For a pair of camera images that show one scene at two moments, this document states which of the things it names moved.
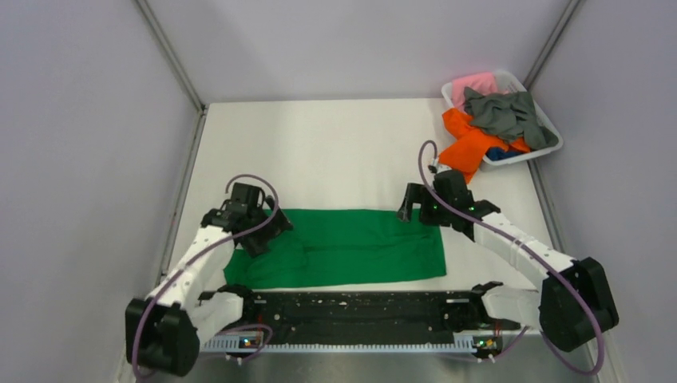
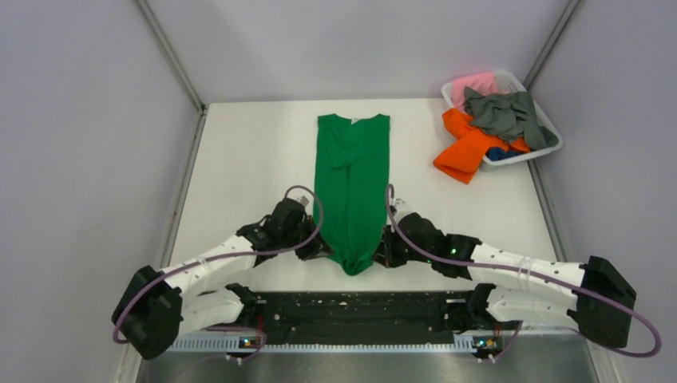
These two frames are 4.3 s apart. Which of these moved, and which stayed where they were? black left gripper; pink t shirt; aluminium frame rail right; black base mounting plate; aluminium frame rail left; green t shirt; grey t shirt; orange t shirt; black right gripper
Moved: black left gripper; green t shirt; black right gripper
Stayed: pink t shirt; aluminium frame rail left; grey t shirt; orange t shirt; aluminium frame rail right; black base mounting plate
